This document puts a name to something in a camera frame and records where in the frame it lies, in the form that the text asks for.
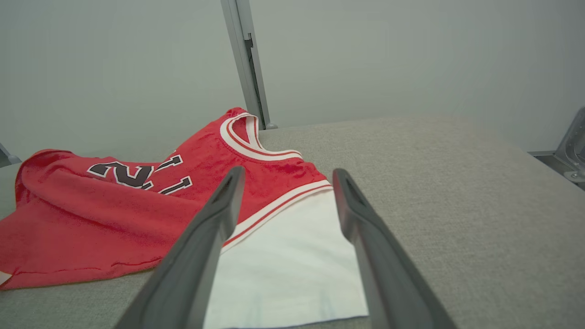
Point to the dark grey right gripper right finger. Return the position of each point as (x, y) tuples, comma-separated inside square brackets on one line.
[(393, 278)]

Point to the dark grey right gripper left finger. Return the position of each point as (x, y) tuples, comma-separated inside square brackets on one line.
[(192, 265)]

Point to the red basketball jersey with number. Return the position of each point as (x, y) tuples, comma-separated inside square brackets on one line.
[(91, 219)]

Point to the grey cylindrical post pad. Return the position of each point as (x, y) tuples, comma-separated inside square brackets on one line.
[(272, 125)]

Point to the slanted grey frame bar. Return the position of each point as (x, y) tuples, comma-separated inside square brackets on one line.
[(7, 157)]

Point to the grey metal base bracket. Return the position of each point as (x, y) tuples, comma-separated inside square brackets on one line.
[(571, 151)]

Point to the aluminium frame post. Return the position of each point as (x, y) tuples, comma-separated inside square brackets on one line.
[(240, 45)]

